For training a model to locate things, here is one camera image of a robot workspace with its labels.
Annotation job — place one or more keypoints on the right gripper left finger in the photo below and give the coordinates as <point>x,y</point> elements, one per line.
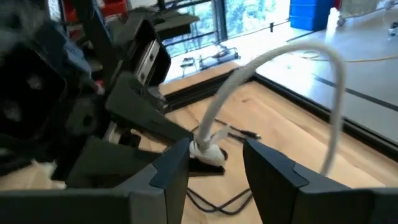
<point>93,207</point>

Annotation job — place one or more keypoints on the grey side desk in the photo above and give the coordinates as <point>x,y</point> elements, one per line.
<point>168,23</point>

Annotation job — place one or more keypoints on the red storage bins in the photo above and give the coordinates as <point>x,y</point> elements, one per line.
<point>113,7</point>

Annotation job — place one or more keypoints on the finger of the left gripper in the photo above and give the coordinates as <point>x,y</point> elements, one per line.
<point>105,165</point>
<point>136,109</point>

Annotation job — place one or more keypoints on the blue storage bin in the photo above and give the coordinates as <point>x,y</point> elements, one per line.
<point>311,14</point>

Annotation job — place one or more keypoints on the black aluminium table frame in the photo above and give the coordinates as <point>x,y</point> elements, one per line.
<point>357,132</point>

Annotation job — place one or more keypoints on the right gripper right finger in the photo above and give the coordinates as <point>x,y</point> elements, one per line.
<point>311,205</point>

